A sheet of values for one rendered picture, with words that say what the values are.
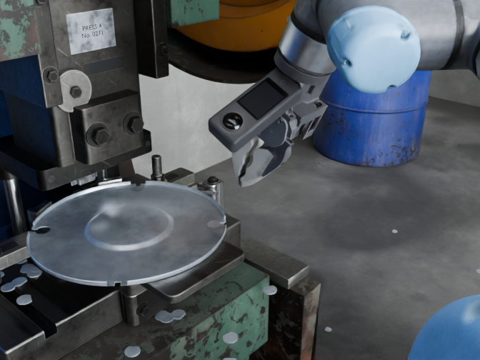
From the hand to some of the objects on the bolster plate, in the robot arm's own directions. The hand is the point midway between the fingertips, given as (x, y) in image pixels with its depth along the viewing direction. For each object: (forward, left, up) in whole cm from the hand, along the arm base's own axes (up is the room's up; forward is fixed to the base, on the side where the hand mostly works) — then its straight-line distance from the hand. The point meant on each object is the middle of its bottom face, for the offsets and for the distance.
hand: (240, 180), depth 79 cm
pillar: (+35, +12, -13) cm, 39 cm away
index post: (+12, -10, -16) cm, 22 cm away
